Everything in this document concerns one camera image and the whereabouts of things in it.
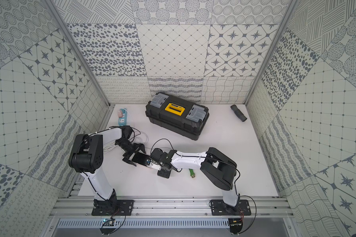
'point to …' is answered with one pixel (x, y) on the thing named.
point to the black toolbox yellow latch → (185, 120)
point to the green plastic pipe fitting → (193, 175)
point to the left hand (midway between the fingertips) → (140, 155)
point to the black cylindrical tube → (238, 113)
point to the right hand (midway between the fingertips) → (166, 169)
